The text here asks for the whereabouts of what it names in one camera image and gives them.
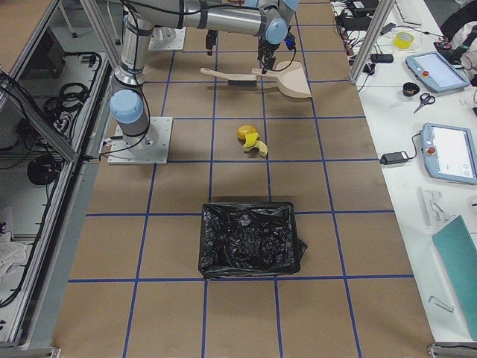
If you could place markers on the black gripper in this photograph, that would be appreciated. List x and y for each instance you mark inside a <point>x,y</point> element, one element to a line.
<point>269,46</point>
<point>212,40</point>

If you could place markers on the beige hand brush black bristles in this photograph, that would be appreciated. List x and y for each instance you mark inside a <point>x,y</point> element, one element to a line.
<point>234,79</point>

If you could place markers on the yellow toy food slice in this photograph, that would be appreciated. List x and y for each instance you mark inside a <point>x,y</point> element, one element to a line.
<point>250,139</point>

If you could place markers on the beige crescent toy food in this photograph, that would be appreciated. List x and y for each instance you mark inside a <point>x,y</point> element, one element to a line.
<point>260,146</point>

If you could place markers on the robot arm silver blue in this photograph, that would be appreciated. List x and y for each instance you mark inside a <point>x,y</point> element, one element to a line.
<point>269,21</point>
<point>128,104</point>

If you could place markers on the bin with black trash bag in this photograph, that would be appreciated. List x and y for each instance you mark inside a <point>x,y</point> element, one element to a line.
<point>249,240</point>

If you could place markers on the yellow tape roll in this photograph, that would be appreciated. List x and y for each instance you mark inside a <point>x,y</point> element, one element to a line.
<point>403,40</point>

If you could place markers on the small black bowl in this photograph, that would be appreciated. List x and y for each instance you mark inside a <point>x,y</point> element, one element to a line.
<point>410,89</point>

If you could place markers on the black power adapter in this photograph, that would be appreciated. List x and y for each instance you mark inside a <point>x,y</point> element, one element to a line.
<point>391,158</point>

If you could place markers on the teach pendant far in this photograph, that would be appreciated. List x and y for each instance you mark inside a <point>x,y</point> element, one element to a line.
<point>435,72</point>

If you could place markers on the teach pendant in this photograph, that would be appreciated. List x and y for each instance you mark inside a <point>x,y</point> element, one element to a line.
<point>449,153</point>
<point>435,72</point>

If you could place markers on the black scissors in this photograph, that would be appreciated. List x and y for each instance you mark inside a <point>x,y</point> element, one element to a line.
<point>425,99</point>

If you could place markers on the teach pendant near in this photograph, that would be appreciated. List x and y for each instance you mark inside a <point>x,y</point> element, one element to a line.
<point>449,153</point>

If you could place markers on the teal folder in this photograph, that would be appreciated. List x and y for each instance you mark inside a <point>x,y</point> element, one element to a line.
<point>458,254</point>

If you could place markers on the white cloth rag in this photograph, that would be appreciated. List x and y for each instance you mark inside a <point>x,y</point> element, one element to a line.
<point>13,254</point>

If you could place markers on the allen key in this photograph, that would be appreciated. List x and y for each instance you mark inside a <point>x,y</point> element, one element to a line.
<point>441,304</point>

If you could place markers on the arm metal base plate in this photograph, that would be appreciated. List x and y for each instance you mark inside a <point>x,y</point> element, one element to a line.
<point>167,39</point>
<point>152,149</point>

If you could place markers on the aluminium frame post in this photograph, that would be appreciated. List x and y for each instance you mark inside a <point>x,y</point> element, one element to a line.
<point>377,23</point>

